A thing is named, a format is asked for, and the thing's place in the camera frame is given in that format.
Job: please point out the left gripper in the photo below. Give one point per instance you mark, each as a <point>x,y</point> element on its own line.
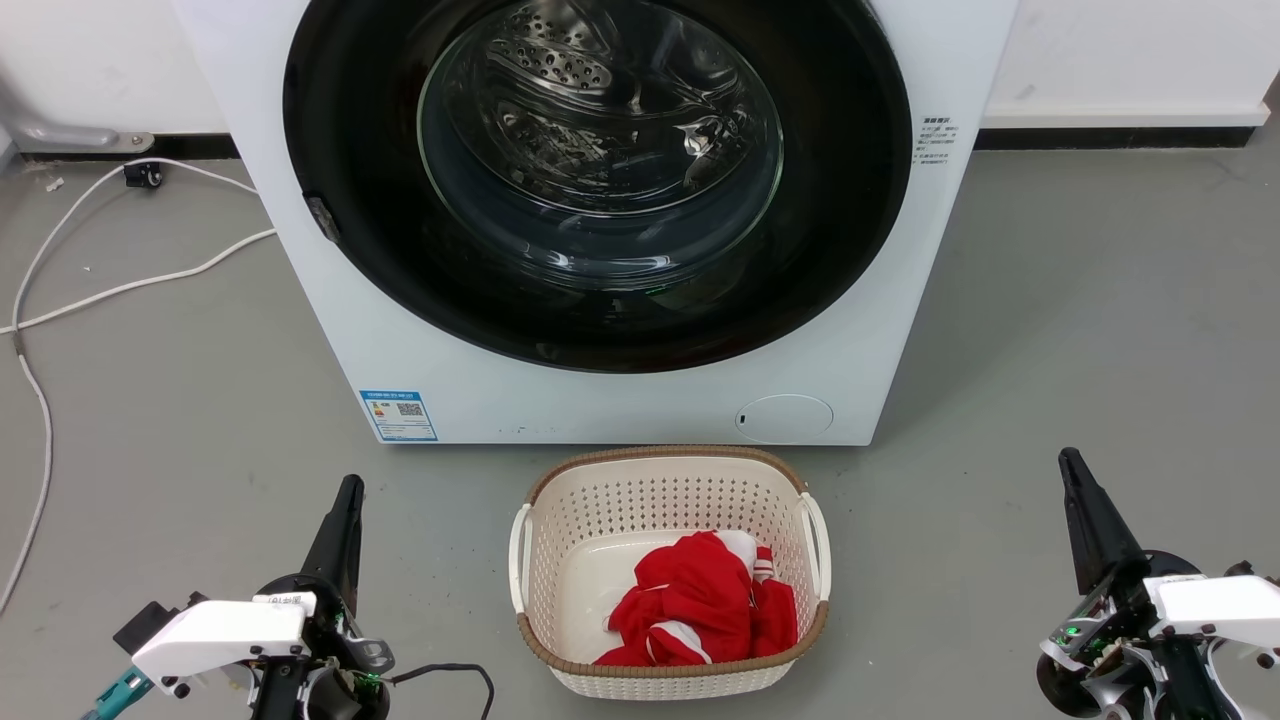
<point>345,655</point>

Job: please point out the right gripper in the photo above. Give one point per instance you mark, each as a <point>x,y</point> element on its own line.
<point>1110,650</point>

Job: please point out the white front-load washing machine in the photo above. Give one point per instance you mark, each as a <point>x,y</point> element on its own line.
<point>640,405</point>

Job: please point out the black round washer door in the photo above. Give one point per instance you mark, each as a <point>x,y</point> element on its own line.
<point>840,200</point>

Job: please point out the blue energy label sticker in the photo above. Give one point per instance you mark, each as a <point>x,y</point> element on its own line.
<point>398,415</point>

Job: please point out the cream perforated laundry basket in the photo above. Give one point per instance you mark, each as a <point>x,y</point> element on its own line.
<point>570,560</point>

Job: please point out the round white filter cover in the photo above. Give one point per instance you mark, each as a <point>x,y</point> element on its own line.
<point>785,418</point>

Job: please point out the red and white garment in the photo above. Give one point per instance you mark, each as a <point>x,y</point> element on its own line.
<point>700,600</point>

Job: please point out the black text warning label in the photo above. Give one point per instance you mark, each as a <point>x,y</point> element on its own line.
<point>937,140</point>

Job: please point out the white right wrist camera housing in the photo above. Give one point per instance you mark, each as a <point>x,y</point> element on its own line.
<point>1215,605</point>

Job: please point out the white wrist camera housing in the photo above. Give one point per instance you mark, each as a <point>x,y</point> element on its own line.
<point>220,635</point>
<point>1215,605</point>

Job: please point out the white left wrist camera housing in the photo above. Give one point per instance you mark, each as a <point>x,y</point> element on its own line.
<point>220,635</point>

